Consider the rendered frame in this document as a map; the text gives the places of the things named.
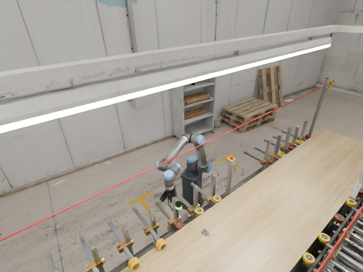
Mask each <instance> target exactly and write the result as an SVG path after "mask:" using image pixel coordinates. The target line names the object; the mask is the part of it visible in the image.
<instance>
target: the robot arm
mask: <svg viewBox="0 0 363 272"><path fill-rule="evenodd" d="M188 143H192V144H194V146H195V147H197V146H199V145H201V144H203V143H205V137H204V136H203V135H201V134H194V133H186V134H183V135H182V136H181V137H180V138H179V141H178V142H177V143H176V144H175V145H174V147H173V148H172V149H171V150H170V151H169V152H168V154H167V155H166V156H165V157H164V158H163V159H162V160H161V161H160V160H159V161H157V163H156V166H157V165H159V164H161V163H164V162H166V161H168V160H170V159H172V158H174V157H176V156H177V154H178V153H179V152H180V151H181V150H182V148H183V147H184V146H185V145H187V144H188ZM195 149H196V153H197V157H196V156H194V155H192V156H189V157H188V158H187V161H186V162H187V170H186V172H185V174H186V176H187V177H189V178H195V177H197V176H198V175H199V171H201V172H205V173H209V172H210V169H211V166H212V163H211V162H209V161H208V160H207V158H206V153H205V147H204V144H203V145H201V146H199V147H197V148H195ZM172 161H173V159H172V160H170V161H168V162H166V163H164V164H162V165H160V166H158V167H156V169H157V170H159V171H163V172H164V175H163V177H164V186H165V189H166V191H165V192H164V193H163V195H162V196H161V197H160V201H162V202H164V201H165V199H167V201H168V203H169V204H170V205H171V203H172V202H173V200H174V199H173V197H174V196H175V197H176V196H177V192H176V188H175V185H174V179H175V177H176V176H177V175H178V173H179V172H180V170H181V166H180V165H179V164H178V163H174V164H171V162H172ZM175 194H176V195H175Z"/></svg>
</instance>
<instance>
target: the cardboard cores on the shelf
mask: <svg viewBox="0 0 363 272"><path fill-rule="evenodd" d="M201 81H204V80H200V81H196V82H195V83H197V82H201ZM207 99H210V94H209V93H208V94H206V93H203V92H199V93H195V94H191V95H187V96H184V103H185V104H186V105H188V104H192V103H196V102H199V101H203V100H207ZM203 109H204V108H203V107H200V108H197V109H194V110H190V111H186V112H184V120H186V119H188V118H192V117H195V116H197V115H200V114H203V113H206V112H207V109H205V110H203Z"/></svg>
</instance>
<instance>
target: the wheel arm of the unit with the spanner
mask: <svg viewBox="0 0 363 272"><path fill-rule="evenodd" d="M155 205H156V206H157V207H158V208H159V209H160V210H161V211H162V213H163V214H164V215H165V216H166V217H167V218H168V219H169V220H170V219H171V218H172V216H171V215H170V214H169V213H168V212H167V211H166V210H165V209H164V208H163V207H162V206H161V205H160V204H159V202H158V201H156V202H155Z"/></svg>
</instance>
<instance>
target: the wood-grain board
mask: <svg viewBox="0 0 363 272"><path fill-rule="evenodd" d="M362 170H363V142H362V141H359V140H355V139H352V138H349V137H346V136H344V135H341V134H337V133H334V132H331V131H328V130H325V129H321V130H320V131H319V132H317V133H316V134H315V135H313V136H311V137H310V138H309V139H307V140H306V141H304V142H303V143H302V144H300V145H299V146H298V147H296V148H295V149H293V150H292V151H290V152H289V153H287V154H286V155H285V156H283V157H282V158H280V159H279V160H278V161H276V162H275V163H273V164H272V165H271V166H269V167H268V168H266V169H265V170H263V171H262V172H261V173H259V174H258V175H256V176H255V177H253V178H252V179H251V180H249V181H248V182H247V183H245V184H243V185H242V186H241V187H239V188H238V189H236V190H235V191H234V192H232V193H231V194H230V195H228V196H227V197H225V198H224V199H222V200H221V201H219V202H218V203H216V204H215V205H214V206H212V207H211V208H210V209H208V210H207V211H205V212H204V213H202V214H201V215H200V216H198V217H197V218H195V219H194V220H193V221H191V222H190V223H188V224H187V225H185V226H184V227H183V228H181V229H180V230H178V231H177V232H175V233H174V234H173V235H171V236H170V237H168V238H167V239H166V240H165V242H166V243H167V246H166V248H165V249H164V250H162V251H160V250H159V249H158V248H157V247H154V248H153V249H151V250H150V251H149V252H147V253H146V254H144V255H143V256H142V257H140V258H139V259H138V260H139V261H140V266H139V268H138V269H136V270H135V271H131V269H130V267H129V266H127V267H126V268H125V269H123V270H122V271H120V272H291V270H292V269H293V268H294V267H295V265H296V264H297V263H298V262H299V260H300V259H301V258H302V257H303V254H304V253H306V252H307V250H308V249H309V247H310V246H311V245H312V244H313V242H314V241H315V240H316V239H317V237H318V236H319V234H320V233H321V232H322V231H323V230H324V229H325V227H326V226H327V225H328V224H329V222H330V221H331V220H332V219H333V217H334V215H335V214H336V213H337V212H338V211H339V209H340V208H341V207H342V206H343V204H344V203H345V202H346V200H347V199H348V198H349V197H350V194H351V192H352V190H353V188H354V186H355V184H356V182H357V180H358V178H359V176H360V174H361V172H362ZM203 229H207V231H208V232H210V236H209V237H208V236H205V235H203V234H202V233H201V231H202V230H203Z"/></svg>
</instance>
